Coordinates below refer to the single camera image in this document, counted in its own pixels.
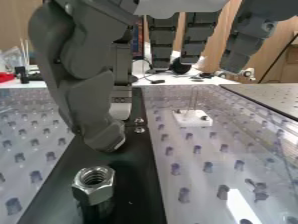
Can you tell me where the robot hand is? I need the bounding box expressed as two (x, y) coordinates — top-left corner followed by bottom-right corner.
(27, 0), (298, 154)

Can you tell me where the thin stick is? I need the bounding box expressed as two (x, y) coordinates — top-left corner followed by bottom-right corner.
(188, 87), (200, 116)

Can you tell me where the small white block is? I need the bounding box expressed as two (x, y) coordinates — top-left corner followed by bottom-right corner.
(172, 109), (215, 128)

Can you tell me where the steel hex nut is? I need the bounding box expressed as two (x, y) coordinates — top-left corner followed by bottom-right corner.
(71, 165), (118, 207)

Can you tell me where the black plate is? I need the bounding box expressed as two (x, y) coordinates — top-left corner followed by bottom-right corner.
(18, 87), (169, 224)

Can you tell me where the clear box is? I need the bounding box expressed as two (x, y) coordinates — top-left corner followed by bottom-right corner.
(0, 83), (298, 224)

